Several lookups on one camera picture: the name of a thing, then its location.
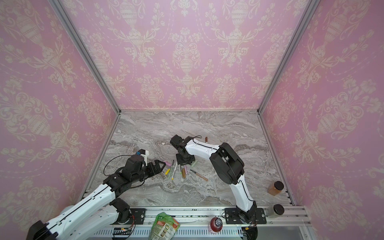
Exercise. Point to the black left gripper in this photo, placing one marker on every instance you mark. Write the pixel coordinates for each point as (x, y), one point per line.
(154, 170)

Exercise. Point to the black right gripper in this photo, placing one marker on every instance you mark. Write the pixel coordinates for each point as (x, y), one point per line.
(184, 156)

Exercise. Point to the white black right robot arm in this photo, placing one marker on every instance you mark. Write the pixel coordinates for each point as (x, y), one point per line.
(228, 166)

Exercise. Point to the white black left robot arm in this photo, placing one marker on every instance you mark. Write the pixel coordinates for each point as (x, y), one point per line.
(100, 208)

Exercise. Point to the white pen yellow tip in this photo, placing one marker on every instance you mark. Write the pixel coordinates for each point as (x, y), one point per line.
(174, 171)

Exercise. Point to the green snack bag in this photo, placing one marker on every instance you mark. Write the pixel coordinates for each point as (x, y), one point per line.
(164, 227)

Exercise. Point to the red emergency stop button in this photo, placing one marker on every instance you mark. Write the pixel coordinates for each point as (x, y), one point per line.
(216, 225)

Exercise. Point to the amber jar black lid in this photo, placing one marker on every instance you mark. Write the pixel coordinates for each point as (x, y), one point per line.
(276, 188)

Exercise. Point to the clear jar black lid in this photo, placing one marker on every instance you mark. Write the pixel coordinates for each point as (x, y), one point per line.
(275, 211)

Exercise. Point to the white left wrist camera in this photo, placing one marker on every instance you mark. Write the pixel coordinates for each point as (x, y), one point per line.
(144, 154)

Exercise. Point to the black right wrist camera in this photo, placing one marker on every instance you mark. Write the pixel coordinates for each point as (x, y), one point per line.
(176, 140)

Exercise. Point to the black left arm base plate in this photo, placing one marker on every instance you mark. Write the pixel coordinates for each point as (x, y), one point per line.
(135, 216)

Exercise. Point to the aluminium front rail frame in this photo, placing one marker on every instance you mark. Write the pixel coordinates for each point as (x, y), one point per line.
(194, 221)

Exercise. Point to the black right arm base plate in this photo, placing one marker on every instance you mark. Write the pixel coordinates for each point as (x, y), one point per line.
(234, 216)

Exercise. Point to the aluminium left corner post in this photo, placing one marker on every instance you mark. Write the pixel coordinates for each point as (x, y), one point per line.
(73, 33)

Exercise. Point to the aluminium corner post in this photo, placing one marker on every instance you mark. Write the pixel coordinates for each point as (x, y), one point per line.
(73, 33)
(296, 37)

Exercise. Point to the aluminium right corner post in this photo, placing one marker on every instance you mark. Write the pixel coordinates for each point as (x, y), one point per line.
(296, 37)

